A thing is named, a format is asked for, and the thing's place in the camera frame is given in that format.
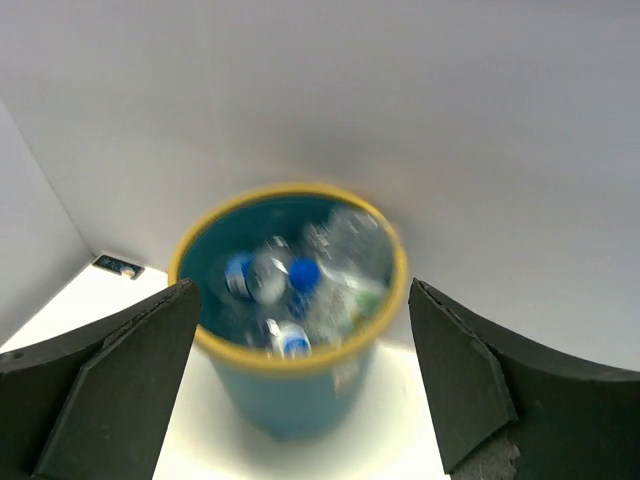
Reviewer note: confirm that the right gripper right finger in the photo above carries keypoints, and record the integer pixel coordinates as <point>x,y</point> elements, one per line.
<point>506,407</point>

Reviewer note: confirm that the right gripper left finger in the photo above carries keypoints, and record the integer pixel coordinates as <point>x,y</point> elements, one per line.
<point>95,402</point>

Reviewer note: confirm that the clear bottle green white label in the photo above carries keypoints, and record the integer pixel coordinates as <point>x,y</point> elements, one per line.
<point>354,255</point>

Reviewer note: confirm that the bottle blue cap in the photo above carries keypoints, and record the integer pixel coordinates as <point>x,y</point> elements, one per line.
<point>264,276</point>

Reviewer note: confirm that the clear unlabelled bottle white cap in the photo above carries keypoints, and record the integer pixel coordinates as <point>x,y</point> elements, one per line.
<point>287,339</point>

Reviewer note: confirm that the teal bin with yellow rim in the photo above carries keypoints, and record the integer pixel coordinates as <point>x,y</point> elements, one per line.
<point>285,397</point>

